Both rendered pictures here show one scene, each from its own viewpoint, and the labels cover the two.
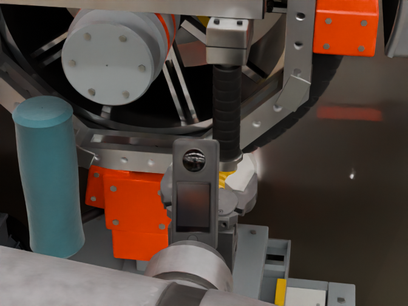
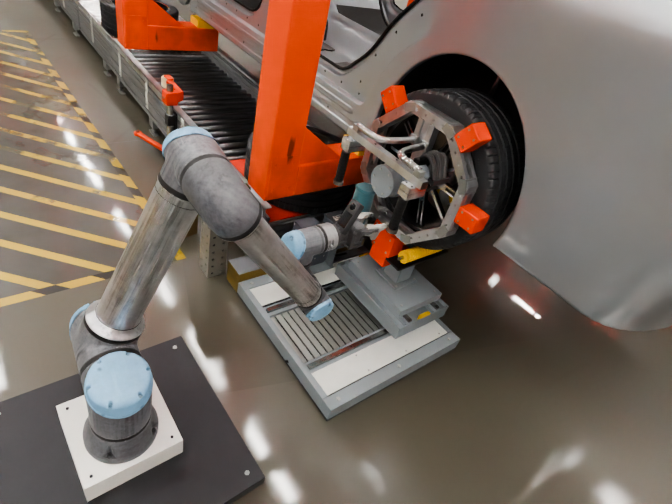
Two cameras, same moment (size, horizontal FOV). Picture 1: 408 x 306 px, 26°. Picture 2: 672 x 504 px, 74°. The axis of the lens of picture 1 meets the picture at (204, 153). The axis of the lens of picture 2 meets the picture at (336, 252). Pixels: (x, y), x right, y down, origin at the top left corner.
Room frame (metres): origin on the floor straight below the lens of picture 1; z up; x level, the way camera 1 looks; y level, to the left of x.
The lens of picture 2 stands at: (-0.27, -0.69, 1.66)
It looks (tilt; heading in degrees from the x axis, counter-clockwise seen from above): 37 degrees down; 35
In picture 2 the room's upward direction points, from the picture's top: 16 degrees clockwise
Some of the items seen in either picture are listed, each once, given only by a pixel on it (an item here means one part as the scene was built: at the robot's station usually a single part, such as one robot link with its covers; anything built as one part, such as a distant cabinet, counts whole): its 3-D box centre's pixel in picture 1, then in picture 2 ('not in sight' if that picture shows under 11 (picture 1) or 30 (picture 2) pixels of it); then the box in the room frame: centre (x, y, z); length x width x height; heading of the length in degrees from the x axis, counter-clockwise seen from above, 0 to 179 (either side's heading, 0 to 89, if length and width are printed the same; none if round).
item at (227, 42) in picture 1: (231, 30); (412, 189); (1.01, -0.03, 0.93); 0.09 x 0.05 x 0.05; 172
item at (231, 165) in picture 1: (226, 112); (397, 213); (0.98, -0.03, 0.83); 0.04 x 0.04 x 0.16
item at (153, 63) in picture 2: not in sight; (227, 134); (1.59, 1.84, 0.13); 2.47 x 0.85 x 0.27; 82
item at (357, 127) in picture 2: not in sight; (388, 124); (1.13, 0.22, 1.03); 0.19 x 0.18 x 0.11; 172
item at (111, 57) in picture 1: (124, 32); (400, 177); (1.16, 0.12, 0.85); 0.21 x 0.14 x 0.14; 172
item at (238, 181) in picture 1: (244, 189); (375, 232); (0.84, -0.05, 0.80); 0.09 x 0.03 x 0.06; 155
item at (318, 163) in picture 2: not in sight; (334, 149); (1.32, 0.61, 0.69); 0.52 x 0.17 x 0.35; 172
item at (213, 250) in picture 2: not in sight; (214, 238); (0.79, 0.79, 0.21); 0.10 x 0.10 x 0.42; 82
